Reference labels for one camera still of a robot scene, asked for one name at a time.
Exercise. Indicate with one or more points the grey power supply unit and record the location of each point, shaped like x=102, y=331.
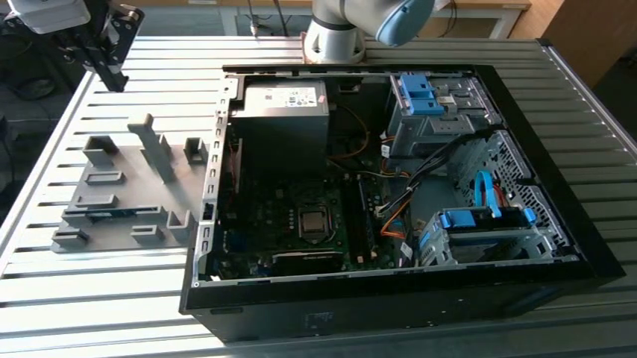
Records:
x=283, y=97

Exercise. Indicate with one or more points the black graphics card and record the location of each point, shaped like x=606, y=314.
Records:
x=306, y=261

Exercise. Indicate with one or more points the brown wooden cabinet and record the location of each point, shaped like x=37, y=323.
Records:
x=586, y=37

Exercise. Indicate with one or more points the white framed desk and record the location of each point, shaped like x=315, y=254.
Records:
x=509, y=20

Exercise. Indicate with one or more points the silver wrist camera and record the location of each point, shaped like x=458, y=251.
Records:
x=50, y=15

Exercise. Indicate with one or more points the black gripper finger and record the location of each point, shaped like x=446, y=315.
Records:
x=127, y=30
x=92, y=61

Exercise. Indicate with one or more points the black RAM slot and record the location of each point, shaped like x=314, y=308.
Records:
x=353, y=223

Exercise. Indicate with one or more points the green motherboard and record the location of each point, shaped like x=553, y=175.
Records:
x=259, y=223

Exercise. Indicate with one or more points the low metal disk bay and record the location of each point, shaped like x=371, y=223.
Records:
x=497, y=235

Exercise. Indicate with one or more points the empty blue disk carrier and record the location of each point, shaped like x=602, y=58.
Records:
x=415, y=89

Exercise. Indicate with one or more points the silver CPU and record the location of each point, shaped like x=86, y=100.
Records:
x=313, y=222

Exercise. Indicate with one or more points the tall metal drive cage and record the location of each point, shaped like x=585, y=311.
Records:
x=427, y=134

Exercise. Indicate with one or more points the black open PC case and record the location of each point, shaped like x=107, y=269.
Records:
x=349, y=298

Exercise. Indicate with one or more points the hard disk in blue carrier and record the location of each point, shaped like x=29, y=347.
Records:
x=459, y=218

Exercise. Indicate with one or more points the grey parts rack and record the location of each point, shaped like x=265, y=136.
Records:
x=130, y=186

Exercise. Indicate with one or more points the CPU socket metal frame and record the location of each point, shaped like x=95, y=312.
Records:
x=314, y=237

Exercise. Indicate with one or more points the black wheeled stand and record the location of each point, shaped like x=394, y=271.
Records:
x=37, y=87

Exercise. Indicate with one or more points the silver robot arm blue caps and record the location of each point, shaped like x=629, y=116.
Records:
x=333, y=37

